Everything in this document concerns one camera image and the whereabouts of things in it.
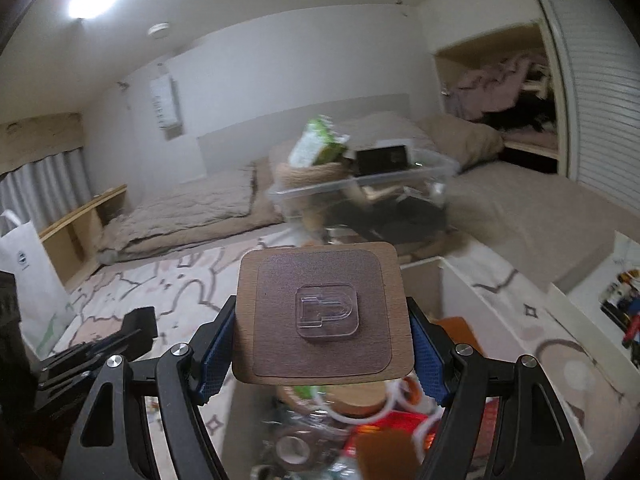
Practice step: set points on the black rectangular box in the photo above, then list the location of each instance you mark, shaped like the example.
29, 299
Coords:
382, 160

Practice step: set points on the wall closet niche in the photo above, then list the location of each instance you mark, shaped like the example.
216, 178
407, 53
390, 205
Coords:
500, 40

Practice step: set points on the tan bed sheet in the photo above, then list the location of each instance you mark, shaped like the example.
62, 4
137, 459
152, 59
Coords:
525, 220

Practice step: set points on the pink clothes pile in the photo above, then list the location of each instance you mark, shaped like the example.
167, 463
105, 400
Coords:
490, 85

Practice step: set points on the white tote bag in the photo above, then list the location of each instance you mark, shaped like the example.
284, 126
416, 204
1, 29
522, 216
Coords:
30, 280

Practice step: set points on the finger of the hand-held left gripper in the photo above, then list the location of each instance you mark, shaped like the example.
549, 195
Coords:
130, 332

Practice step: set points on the grey curtain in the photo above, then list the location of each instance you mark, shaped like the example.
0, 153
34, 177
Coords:
45, 190

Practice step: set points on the clear plastic storage bin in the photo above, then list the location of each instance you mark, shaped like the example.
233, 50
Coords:
390, 190

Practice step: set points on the beige fuzzy item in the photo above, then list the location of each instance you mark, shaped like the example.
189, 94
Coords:
310, 177

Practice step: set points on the brown leather card holder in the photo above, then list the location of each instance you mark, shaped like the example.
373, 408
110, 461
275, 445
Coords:
382, 452

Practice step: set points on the cartoon printed blanket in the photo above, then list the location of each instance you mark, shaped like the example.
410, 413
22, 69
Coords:
165, 280

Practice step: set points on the white shutter door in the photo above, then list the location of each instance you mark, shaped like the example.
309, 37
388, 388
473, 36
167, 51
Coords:
600, 110

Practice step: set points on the beige cartoon valance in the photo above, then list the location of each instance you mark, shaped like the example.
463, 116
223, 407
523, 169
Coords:
40, 140

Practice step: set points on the brown fleece blanket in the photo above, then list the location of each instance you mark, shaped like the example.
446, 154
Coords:
150, 247

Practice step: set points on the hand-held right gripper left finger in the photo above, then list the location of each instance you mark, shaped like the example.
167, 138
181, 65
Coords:
215, 360

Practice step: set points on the tan cushion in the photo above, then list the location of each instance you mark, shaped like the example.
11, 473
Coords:
460, 142

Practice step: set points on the wooden bedside shelf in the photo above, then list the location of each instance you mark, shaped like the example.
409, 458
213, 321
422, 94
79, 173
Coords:
75, 230

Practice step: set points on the round ceiling smoke detector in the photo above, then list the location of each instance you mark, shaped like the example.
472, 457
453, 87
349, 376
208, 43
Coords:
159, 30

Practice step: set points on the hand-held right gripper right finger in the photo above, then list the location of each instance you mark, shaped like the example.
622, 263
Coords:
430, 360

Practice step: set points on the orange flat packet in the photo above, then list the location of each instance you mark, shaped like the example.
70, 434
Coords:
460, 332

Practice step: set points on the white cardboard box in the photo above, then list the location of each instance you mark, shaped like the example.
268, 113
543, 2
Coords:
450, 290

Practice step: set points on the green snack packet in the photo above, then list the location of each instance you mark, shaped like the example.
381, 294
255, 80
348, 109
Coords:
315, 142

